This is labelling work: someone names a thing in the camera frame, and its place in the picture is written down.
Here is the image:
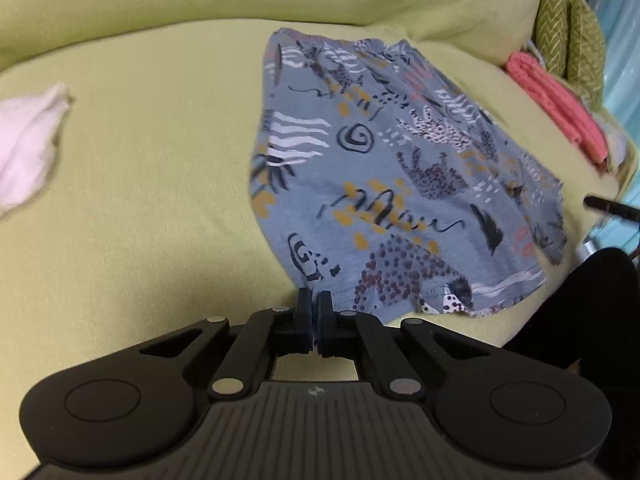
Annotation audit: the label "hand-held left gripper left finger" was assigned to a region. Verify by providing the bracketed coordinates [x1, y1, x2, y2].
[137, 287, 317, 402]

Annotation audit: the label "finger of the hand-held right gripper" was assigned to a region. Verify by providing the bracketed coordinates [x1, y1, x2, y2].
[584, 195, 640, 222]

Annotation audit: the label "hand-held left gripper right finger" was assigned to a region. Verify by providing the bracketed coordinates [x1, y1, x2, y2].
[317, 290, 494, 402]

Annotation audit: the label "blue patterned shorts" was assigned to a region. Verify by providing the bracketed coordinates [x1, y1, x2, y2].
[248, 27, 568, 326]

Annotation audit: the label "pale blue cloth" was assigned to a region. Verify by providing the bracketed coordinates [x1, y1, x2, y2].
[595, 112, 637, 177]

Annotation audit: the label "person's black-clad leg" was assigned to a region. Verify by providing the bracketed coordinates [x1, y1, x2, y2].
[500, 247, 640, 383]

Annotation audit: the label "pink folded cloth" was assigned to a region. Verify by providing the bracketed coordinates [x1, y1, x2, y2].
[505, 51, 610, 165]

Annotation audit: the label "light blue curtain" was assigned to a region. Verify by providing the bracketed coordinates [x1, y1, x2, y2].
[575, 0, 640, 201]

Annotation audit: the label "green sofa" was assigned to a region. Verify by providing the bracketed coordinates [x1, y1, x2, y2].
[0, 0, 633, 381]

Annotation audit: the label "white cloth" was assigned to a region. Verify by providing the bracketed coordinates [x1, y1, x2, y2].
[0, 81, 74, 220]

